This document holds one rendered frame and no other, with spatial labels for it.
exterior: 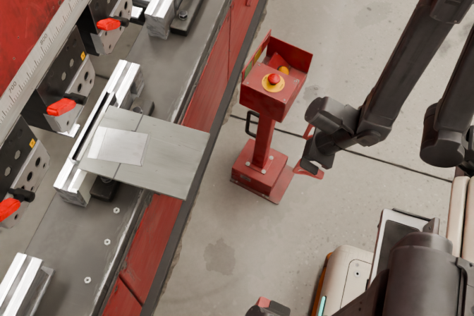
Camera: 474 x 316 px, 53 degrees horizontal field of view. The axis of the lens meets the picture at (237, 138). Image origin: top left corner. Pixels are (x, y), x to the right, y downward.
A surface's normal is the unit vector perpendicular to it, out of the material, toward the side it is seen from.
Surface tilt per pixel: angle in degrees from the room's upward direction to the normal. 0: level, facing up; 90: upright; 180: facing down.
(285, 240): 0
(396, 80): 90
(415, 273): 31
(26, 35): 90
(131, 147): 0
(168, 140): 0
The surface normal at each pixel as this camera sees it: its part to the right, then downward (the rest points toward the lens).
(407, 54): -0.36, 0.81
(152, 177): 0.04, -0.48
